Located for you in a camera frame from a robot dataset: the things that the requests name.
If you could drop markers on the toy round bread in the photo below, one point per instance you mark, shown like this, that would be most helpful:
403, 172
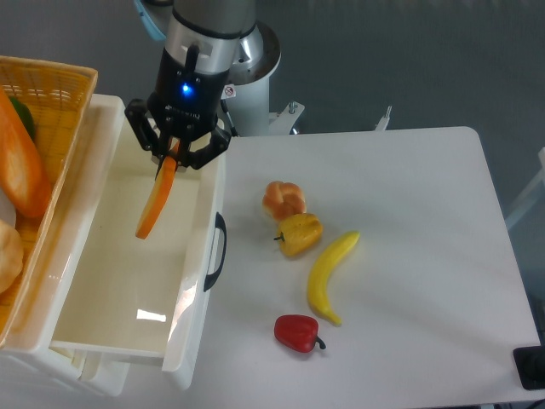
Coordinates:
12, 253

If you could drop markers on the black device at edge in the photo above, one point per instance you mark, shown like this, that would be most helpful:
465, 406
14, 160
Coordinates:
529, 362

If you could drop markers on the toy orange baguette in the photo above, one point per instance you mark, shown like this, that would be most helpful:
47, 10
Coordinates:
24, 179

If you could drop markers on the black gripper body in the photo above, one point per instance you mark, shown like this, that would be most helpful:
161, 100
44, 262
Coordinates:
185, 100

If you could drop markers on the white open upper drawer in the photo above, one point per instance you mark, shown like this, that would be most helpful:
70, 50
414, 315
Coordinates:
143, 301

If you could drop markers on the black drawer handle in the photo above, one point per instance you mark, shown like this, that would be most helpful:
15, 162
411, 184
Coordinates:
217, 254

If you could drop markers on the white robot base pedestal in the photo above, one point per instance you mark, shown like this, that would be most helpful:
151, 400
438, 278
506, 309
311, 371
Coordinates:
244, 107

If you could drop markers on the toy yellow bell pepper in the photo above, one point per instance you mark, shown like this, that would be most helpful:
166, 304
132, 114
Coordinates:
298, 233

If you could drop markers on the toy bread slice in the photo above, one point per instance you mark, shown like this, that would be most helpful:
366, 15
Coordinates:
158, 196

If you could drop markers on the toy bread roll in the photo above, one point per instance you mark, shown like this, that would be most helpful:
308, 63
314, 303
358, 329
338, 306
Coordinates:
282, 200

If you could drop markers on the toy red bell pepper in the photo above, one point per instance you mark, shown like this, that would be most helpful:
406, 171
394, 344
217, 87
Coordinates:
298, 332

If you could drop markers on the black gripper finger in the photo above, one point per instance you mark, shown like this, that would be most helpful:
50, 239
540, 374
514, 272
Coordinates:
157, 145
197, 154

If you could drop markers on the toy green pepper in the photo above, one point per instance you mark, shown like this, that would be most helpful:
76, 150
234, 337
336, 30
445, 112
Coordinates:
25, 116

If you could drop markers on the toy yellow banana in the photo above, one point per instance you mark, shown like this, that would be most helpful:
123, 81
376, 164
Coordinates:
318, 279

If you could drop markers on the white drawer cabinet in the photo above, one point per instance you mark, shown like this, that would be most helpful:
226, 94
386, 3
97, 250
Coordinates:
29, 360

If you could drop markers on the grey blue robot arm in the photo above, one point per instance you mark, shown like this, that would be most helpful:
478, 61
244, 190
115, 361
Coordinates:
216, 27

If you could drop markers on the yellow woven basket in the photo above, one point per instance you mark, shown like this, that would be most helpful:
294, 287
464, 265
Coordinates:
58, 96

